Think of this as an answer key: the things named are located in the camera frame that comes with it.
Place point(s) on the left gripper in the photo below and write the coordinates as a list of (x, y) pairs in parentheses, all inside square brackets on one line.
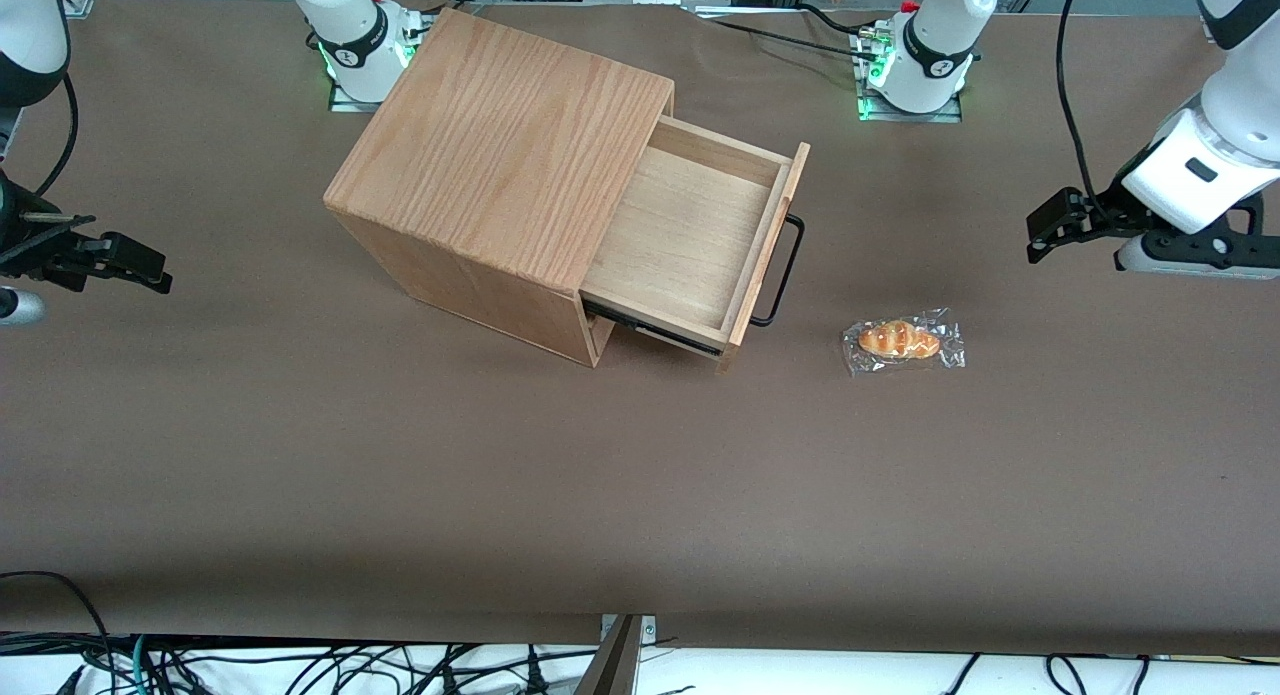
[(1103, 218)]

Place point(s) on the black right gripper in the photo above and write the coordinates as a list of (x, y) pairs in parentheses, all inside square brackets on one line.
[(22, 242)]

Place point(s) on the wooden drawer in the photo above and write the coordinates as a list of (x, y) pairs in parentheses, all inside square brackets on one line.
[(690, 235)]

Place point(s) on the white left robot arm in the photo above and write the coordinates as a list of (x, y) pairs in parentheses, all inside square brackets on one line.
[(930, 35)]

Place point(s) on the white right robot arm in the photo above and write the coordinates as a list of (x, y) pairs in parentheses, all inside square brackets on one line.
[(350, 25)]

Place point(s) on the wooden drawer cabinet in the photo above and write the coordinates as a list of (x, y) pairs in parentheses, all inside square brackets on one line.
[(500, 145)]

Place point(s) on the bread roll in clear wrapper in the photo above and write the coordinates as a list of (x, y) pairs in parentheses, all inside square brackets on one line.
[(900, 340)]

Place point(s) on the large table cover sheet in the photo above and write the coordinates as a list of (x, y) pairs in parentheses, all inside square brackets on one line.
[(500, 475)]

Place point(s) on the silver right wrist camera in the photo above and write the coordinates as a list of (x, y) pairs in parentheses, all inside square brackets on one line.
[(18, 307)]

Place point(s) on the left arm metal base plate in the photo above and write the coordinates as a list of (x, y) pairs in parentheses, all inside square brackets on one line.
[(880, 116)]

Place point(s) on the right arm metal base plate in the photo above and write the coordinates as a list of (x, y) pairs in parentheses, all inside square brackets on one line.
[(345, 103)]

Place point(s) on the black drawer slide rail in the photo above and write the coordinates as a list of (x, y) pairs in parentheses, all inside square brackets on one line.
[(650, 331)]

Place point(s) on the metal table bracket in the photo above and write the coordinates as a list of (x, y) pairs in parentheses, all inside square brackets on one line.
[(648, 630)]

